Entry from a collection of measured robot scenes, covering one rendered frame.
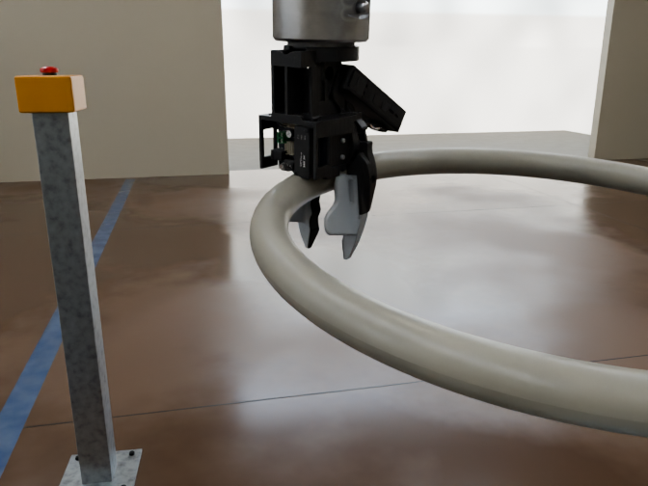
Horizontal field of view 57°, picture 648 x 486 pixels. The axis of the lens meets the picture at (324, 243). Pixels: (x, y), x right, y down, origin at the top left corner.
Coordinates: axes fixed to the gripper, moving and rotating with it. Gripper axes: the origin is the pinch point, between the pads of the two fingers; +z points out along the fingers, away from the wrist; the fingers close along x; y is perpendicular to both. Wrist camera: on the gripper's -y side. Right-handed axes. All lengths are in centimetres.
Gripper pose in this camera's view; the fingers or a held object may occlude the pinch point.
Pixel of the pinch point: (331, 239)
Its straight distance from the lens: 64.3
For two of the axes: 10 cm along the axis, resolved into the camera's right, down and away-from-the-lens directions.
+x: 7.9, 2.3, -5.8
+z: -0.1, 9.4, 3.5
